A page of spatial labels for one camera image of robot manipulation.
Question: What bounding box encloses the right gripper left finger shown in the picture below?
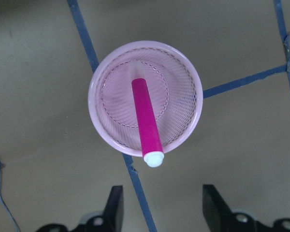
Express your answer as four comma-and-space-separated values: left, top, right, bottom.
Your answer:
103, 186, 124, 232

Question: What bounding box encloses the pink marker pen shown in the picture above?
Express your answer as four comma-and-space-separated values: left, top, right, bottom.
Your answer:
129, 61, 164, 168

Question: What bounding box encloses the pink mesh cup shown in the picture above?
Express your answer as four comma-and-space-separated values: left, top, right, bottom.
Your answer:
88, 41, 203, 157

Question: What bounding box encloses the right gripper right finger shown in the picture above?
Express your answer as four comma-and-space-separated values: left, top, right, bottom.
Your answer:
202, 184, 233, 232

